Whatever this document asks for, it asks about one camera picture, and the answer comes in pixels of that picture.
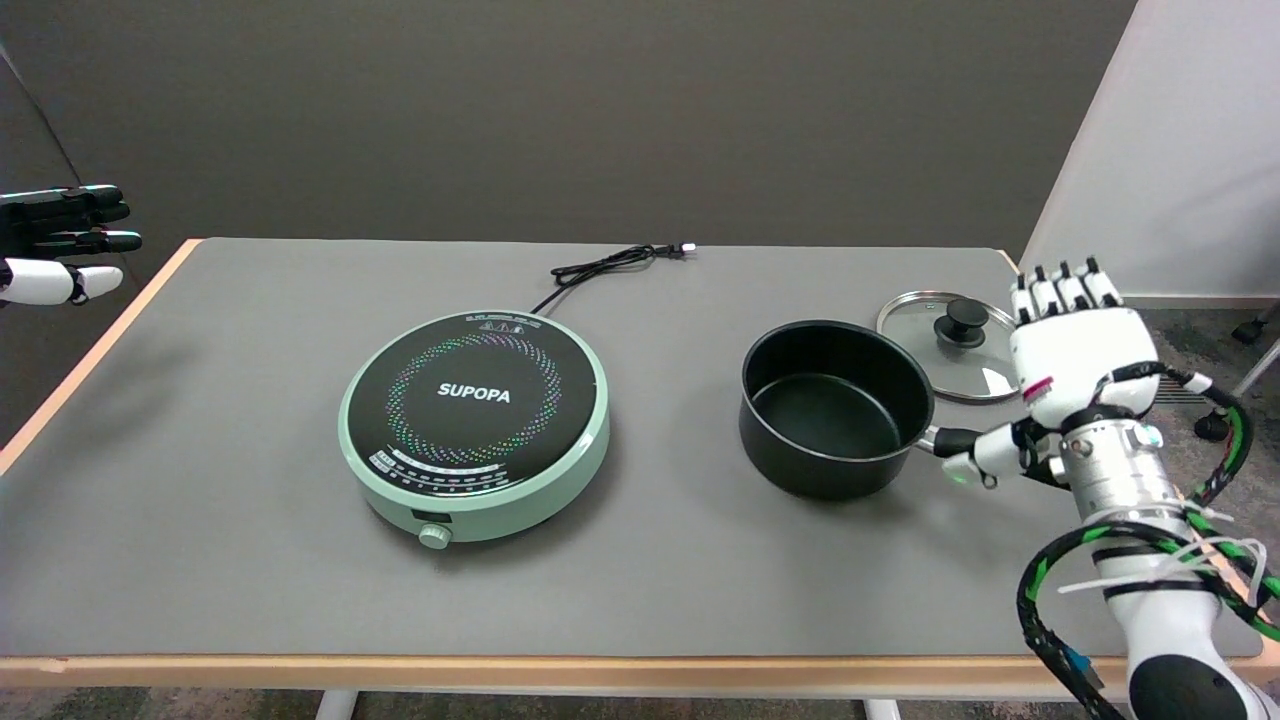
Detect grey table mat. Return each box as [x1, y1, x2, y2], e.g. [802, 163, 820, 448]
[0, 238, 1263, 659]

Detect glass pot lid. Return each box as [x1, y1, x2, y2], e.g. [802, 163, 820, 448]
[876, 291, 1023, 404]

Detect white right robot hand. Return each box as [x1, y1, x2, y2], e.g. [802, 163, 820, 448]
[940, 256, 1163, 491]

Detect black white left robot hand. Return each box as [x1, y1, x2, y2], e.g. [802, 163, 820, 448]
[0, 185, 143, 307]

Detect black power cord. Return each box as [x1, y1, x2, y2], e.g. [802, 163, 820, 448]
[530, 243, 698, 316]

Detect black green robot cable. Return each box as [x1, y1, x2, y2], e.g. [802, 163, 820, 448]
[1016, 362, 1280, 720]

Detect white partition panel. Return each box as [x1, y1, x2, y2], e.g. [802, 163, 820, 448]
[1018, 0, 1280, 301]

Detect black saucepan with handle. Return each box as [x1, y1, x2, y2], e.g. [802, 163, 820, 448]
[738, 319, 986, 502]

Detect green SUPOPA induction cooktop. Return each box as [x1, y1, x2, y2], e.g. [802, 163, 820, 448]
[338, 309, 611, 551]

